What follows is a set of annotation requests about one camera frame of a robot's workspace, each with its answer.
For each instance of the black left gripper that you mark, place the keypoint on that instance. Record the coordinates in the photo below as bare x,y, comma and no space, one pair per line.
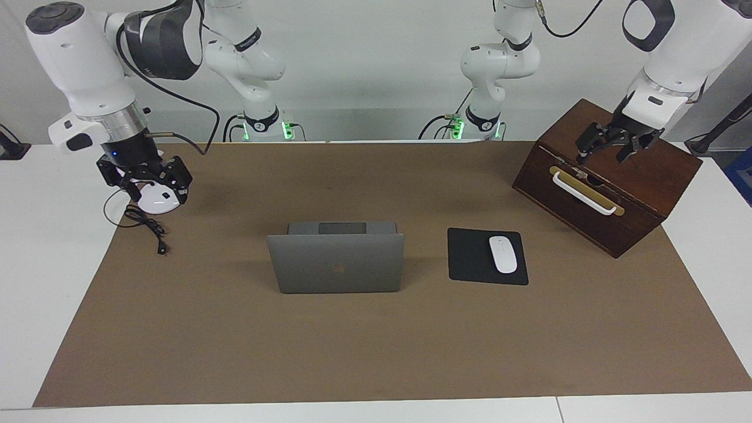
625,134

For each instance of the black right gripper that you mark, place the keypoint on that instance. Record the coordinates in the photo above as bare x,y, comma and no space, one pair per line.
129,154

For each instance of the silver laptop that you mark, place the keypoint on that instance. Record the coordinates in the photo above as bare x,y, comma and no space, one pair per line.
335,264

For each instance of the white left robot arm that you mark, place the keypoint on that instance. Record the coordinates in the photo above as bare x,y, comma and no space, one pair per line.
681,47

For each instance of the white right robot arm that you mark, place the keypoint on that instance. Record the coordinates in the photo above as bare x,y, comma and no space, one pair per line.
82,59

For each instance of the white desk lamp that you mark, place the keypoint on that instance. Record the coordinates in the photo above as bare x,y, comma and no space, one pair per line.
155,205

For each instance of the dark brown wooden box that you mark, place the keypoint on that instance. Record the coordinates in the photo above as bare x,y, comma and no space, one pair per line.
658,182

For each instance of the black tripod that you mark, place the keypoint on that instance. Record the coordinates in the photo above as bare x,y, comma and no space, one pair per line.
719,126

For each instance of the blue object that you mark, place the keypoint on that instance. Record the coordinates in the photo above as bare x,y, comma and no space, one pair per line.
741,176

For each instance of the black stand foot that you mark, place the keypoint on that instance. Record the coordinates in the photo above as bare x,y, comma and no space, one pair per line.
12,150

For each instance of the white computer mouse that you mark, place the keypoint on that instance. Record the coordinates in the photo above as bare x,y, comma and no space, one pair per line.
503,255

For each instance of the black mouse pad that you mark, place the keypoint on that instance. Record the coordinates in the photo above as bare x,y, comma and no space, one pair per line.
467,258

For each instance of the brown table mat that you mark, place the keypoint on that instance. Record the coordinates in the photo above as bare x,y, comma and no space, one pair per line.
376,352

